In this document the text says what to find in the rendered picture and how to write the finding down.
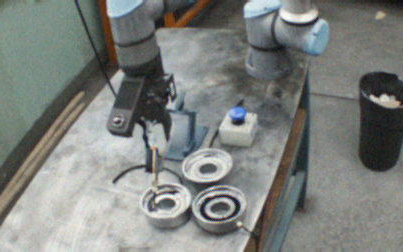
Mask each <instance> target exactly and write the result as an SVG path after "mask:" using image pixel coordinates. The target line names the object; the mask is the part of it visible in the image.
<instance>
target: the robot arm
mask: <svg viewBox="0 0 403 252"><path fill-rule="evenodd" d="M194 1H196V0H107V6H108V7H107V9H108V13H107V14H108V16H109V18H110V24H111V29H112V32H113V33H112V35H113V38H114V39H113V40H114V43H115V48H116V52H117V53H116V54H117V58H118V63H119V64H120V67H121V69H120V70H121V72H123V73H125V74H124V77H123V80H122V82H121V84H120V87H119V90H118V93H117V96H116V98H115V100H114V103H113V106H112V109H111V111H110V114H109V119H108V121H107V124H106V129H107V130H108V131H109V133H110V134H111V135H114V136H118V137H122V138H125V139H130V138H133V139H134V140H135V142H136V143H137V144H139V145H140V146H141V147H142V149H143V151H144V152H145V150H146V149H147V148H151V147H150V145H149V143H148V141H149V139H148V137H147V136H148V134H149V131H150V128H151V132H152V134H153V135H154V137H155V138H156V146H157V148H158V155H159V156H160V157H161V158H163V159H165V157H166V155H167V153H168V151H169V146H170V140H171V136H172V134H173V131H174V122H173V120H172V119H171V115H170V114H169V113H168V112H167V111H166V106H167V104H168V103H169V98H168V96H169V95H170V100H171V103H173V102H174V100H175V99H176V97H177V92H176V87H175V83H174V74H173V73H170V72H164V68H163V64H162V55H161V52H160V47H159V46H158V41H157V37H156V34H155V32H156V30H155V26H154V23H153V21H154V20H156V19H158V18H160V17H163V16H165V15H167V14H169V13H171V12H173V11H176V10H177V9H179V8H181V7H183V6H188V5H189V4H190V3H193V2H194ZM244 14H245V18H246V28H247V34H248V39H249V48H248V55H247V58H246V71H247V73H248V74H249V75H251V76H252V77H254V78H257V79H261V80H281V79H284V78H286V77H289V76H290V75H291V74H292V73H293V71H294V60H293V57H292V55H291V53H290V51H289V49H288V48H290V49H293V50H297V51H300V52H303V53H304V54H308V55H311V56H317V55H318V56H319V55H320V54H321V53H322V52H323V51H324V49H325V47H326V45H327V42H328V37H329V36H328V35H329V25H328V23H327V22H326V21H324V19H320V18H319V14H318V11H317V9H316V7H314V6H313V5H311V0H281V2H280V1H279V0H255V1H251V2H249V3H247V5H245V7H244ZM166 76H168V78H167V79H166V78H164V77H166ZM171 83H172V86H173V89H174V93H173V94H172V93H171V89H170V85H171ZM155 121H156V122H155ZM154 122H155V123H154ZM151 123H154V124H153V126H152V127H151Z"/></svg>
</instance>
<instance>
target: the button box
mask: <svg viewBox="0 0 403 252"><path fill-rule="evenodd" d="M257 130H258V125H257V114H251V113H246V115H245V117H244V118H243V119H241V121H239V122H237V121H236V120H233V119H231V118H230V117H229V111H228V113H227V115H226V117H225V119H224V121H223V123H222V124H221V126H220V128H219V132H220V139H221V145H229V146H236V147H243V148H250V147H251V144H252V142H253V140H254V137H255V135H256V133H257Z"/></svg>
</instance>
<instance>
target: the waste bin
mask: <svg viewBox="0 0 403 252"><path fill-rule="evenodd" d="M385 94H386V96H387V97H389V98H390V97H391V96H392V95H393V96H394V97H395V101H397V102H400V104H399V107H397V106H396V107H389V106H384V105H381V104H379V103H376V102H375V101H372V100H371V99H370V95H372V96H374V97H376V98H378V100H380V97H381V95H385ZM359 104H360V105H359V107H360V136H359V158H360V160H361V163H362V164H364V166H366V167H367V168H369V169H372V170H373V171H384V170H388V169H390V168H392V167H394V166H395V165H396V164H397V162H398V158H399V155H400V151H401V149H402V144H403V78H402V77H401V76H399V75H397V74H395V73H392V72H388V71H382V70H378V71H375V70H374V71H371V72H370V71H369V72H367V73H365V74H364V75H362V76H361V78H360V81H359Z"/></svg>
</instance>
